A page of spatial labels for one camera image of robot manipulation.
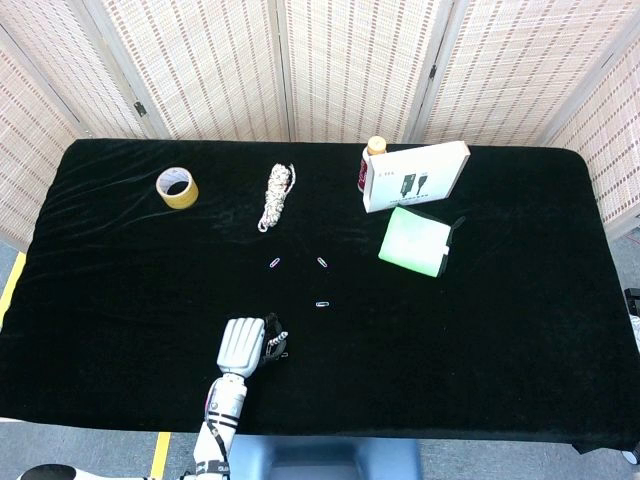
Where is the orange capped bottle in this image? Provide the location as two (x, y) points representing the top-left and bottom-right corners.
(356, 136), (388, 193)

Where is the white braided rope bundle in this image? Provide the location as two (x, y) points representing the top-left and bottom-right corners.
(256, 161), (298, 234)

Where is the yellow adhesive tape roll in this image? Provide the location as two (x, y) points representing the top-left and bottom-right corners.
(155, 167), (199, 210)

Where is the white cable product box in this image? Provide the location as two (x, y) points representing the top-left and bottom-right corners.
(362, 140), (472, 215)

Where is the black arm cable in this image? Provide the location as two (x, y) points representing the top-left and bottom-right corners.
(204, 394), (232, 480)

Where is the black velvet table cloth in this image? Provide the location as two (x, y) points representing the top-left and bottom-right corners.
(0, 138), (640, 446)

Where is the woven bamboo folding screen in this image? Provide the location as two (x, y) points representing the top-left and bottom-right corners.
(0, 0), (640, 254)

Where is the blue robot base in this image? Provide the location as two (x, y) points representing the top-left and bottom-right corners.
(227, 433), (422, 480)

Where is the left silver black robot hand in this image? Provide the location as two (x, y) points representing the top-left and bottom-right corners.
(215, 312), (291, 377)

